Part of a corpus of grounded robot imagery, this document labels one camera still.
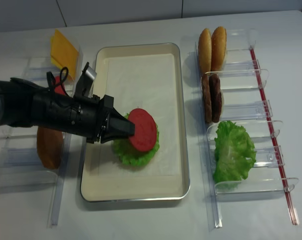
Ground right bun half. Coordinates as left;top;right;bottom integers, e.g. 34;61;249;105
211;26;227;72

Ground bun half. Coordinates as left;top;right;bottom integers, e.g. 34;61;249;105
211;26;227;72
198;28;212;74

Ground green lettuce leaf in rack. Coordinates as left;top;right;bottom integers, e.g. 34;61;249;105
213;120;256;183

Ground green lettuce leaf on tray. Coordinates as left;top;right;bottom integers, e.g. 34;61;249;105
112;113;160;167

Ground left brown meat patty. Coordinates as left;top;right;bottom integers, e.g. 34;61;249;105
201;74;212;124

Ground yellow cheese slices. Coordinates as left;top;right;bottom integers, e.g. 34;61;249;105
50;29;78;80

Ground cream metal tray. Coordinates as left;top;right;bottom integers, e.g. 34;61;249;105
80;43;190;202

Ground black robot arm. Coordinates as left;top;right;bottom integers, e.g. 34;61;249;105
0;75;135;144

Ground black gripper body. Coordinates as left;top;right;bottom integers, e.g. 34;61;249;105
71;95;114;143

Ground clear acrylic rack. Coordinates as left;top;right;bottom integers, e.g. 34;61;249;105
0;42;71;227
193;29;299;229

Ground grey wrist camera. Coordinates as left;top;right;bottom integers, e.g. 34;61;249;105
74;62;97;98

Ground right clear acrylic rack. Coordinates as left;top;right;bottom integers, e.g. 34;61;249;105
193;29;299;229

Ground left bun half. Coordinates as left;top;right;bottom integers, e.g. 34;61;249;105
198;28;212;74

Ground right brown meat patty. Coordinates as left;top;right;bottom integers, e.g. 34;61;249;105
209;74;223;123

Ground left clear acrylic rack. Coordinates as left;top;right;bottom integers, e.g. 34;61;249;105
0;42;71;227

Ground white paper liner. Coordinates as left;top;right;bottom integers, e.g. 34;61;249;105
94;54;181;177

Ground brown meat patty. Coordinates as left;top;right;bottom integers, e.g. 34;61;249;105
201;74;212;124
209;74;223;123

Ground orange-brown bun in rack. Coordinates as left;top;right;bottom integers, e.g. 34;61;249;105
36;127;63;170

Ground red tomato slice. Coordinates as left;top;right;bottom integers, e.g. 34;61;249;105
128;108;157;152
53;76;66;96

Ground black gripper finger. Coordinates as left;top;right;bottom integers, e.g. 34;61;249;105
100;109;135;144

